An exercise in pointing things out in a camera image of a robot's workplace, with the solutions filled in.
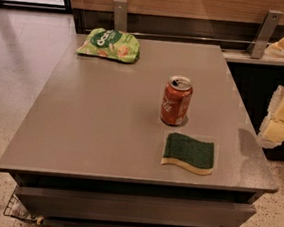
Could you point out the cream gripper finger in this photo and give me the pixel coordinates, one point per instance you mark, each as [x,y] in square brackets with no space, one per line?
[273,131]

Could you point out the green and yellow sponge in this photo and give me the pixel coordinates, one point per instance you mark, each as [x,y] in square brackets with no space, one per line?
[190,154]

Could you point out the green rice chip bag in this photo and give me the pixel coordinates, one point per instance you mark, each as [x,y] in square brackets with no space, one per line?
[111,44]

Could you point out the orange soda can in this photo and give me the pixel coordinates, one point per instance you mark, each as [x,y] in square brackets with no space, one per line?
[176,100]

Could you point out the grey drawer cabinet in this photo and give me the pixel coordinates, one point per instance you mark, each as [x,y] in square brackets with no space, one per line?
[89,152]

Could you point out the right metal bracket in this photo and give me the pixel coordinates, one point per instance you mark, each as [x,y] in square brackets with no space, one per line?
[257,47]

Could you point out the metal bracket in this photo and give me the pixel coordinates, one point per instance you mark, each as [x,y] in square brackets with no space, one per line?
[257,47]
[120,15]

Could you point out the metal rail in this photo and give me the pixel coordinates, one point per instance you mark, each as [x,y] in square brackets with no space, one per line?
[223,43]

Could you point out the left metal bracket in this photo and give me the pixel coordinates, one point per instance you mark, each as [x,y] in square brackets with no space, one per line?
[120,15]

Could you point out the wire basket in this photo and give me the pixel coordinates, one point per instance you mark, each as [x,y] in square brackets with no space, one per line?
[17,210]

